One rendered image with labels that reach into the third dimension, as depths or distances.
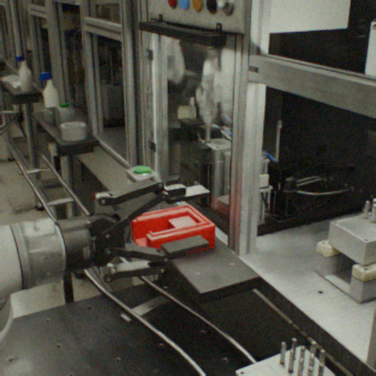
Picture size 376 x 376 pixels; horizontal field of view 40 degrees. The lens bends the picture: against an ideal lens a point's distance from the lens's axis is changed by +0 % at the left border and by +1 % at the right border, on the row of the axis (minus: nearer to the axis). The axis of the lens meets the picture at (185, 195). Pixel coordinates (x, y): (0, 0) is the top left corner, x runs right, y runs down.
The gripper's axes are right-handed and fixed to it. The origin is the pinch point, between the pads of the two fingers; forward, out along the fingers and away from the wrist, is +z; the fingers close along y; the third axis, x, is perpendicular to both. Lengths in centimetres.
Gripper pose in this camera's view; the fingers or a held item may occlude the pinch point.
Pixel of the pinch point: (190, 219)
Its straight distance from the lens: 80.3
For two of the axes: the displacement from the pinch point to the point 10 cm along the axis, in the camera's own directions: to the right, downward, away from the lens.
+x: -4.5, -3.5, 8.2
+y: 0.0, -9.2, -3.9
